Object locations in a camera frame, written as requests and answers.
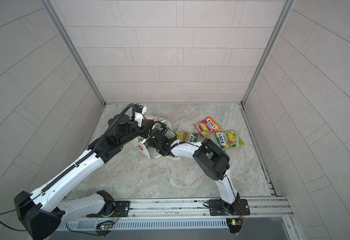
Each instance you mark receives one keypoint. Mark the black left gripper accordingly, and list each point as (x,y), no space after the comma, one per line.
(146,127)

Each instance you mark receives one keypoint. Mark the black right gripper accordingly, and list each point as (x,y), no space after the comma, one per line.
(150,142)

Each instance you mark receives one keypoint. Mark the green Fox's candy packet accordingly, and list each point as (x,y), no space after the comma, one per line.
(187,136)

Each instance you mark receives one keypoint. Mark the white floral paper bag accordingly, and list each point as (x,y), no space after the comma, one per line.
(142,143)

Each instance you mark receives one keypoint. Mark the orange Fox's candy packet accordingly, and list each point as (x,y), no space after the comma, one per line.
(207,127)

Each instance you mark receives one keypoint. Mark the yellow-green Fox's candy packet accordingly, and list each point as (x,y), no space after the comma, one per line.
(229,139)

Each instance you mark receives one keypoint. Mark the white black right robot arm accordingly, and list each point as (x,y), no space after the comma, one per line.
(214,162)

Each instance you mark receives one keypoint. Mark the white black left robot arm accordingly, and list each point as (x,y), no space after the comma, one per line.
(43,210)

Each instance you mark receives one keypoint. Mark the left circuit board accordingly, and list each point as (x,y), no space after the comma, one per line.
(105,226)

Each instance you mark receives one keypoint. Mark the circuit board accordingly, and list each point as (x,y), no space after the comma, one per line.
(234,225)
(105,226)

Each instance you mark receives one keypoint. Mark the right circuit board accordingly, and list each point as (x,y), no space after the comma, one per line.
(234,225)

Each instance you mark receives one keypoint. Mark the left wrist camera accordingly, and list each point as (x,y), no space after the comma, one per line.
(138,111)

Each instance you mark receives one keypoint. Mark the aluminium left corner post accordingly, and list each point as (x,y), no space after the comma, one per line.
(71,48)

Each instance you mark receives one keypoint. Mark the aluminium corner post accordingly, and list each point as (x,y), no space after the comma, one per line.
(71,48)
(270,44)

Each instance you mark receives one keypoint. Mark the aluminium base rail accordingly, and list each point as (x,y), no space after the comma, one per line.
(169,208)

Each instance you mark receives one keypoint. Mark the aluminium right corner post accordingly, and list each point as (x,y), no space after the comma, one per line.
(270,44)

